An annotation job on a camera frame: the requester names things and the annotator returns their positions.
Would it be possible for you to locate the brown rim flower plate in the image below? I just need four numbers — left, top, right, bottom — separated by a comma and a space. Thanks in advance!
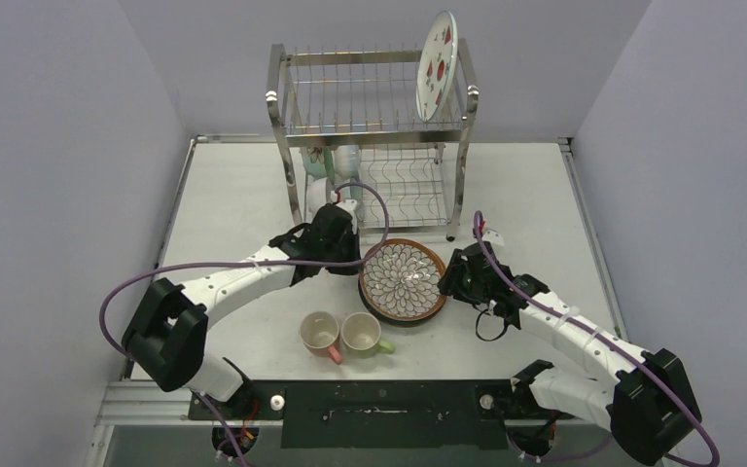
358, 238, 446, 319

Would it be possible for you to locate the stainless steel dish rack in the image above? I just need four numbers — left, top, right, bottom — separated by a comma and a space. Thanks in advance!
265, 39, 480, 241

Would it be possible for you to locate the strawberry pattern top plate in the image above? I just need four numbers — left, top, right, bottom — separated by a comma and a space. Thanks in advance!
415, 11, 458, 123

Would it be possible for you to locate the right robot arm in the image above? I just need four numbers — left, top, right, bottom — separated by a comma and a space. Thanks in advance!
439, 242, 702, 465

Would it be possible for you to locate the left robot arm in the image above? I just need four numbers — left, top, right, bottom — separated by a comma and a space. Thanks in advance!
122, 199, 361, 419

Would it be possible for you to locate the dark bottom plate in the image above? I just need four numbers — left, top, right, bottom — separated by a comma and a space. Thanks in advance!
357, 283, 447, 328

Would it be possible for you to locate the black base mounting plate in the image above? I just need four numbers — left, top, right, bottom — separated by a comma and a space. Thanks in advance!
188, 379, 576, 451

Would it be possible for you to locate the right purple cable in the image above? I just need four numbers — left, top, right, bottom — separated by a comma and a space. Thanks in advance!
472, 209, 723, 467

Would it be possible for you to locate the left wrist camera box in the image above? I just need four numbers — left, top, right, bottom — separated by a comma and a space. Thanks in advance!
334, 198, 361, 223

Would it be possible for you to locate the pink handled cream mug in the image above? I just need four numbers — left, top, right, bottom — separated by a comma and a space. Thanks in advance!
299, 311, 343, 365

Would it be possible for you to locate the green handled cream mug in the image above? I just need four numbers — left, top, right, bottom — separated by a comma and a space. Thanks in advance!
340, 312, 396, 358

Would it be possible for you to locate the aluminium right side rail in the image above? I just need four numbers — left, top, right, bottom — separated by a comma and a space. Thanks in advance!
556, 137, 628, 340

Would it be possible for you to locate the aluminium rail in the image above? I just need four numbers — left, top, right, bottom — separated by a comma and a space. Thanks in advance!
92, 378, 676, 452
556, 137, 628, 340

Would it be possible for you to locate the aluminium front rail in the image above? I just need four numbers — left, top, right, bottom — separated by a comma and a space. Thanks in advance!
92, 378, 676, 452

